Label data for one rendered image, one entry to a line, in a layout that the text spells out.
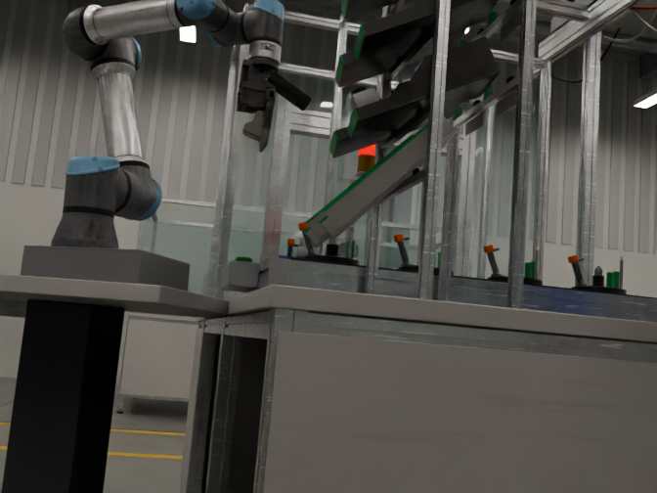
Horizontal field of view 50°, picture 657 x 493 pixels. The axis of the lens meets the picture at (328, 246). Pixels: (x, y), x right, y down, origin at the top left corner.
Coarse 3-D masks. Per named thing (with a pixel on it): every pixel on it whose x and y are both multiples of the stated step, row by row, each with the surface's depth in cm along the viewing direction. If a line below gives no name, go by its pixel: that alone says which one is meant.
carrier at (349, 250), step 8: (352, 224) 169; (352, 232) 169; (336, 240) 173; (352, 240) 173; (328, 248) 172; (336, 248) 173; (352, 248) 173; (304, 256) 171; (312, 256) 168; (320, 256) 167; (328, 256) 166; (336, 256) 166; (352, 256) 172; (344, 264) 161; (352, 264) 162
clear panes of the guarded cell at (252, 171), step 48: (240, 48) 280; (240, 144) 307; (288, 144) 312; (480, 144) 334; (240, 192) 304; (288, 192) 309; (480, 192) 331; (528, 192) 292; (240, 240) 302; (384, 240) 317; (528, 240) 287
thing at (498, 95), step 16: (400, 0) 155; (512, 16) 140; (432, 32) 133; (416, 48) 140; (400, 64) 149; (512, 80) 135; (496, 96) 141; (464, 112) 156; (400, 128) 144; (384, 144) 153
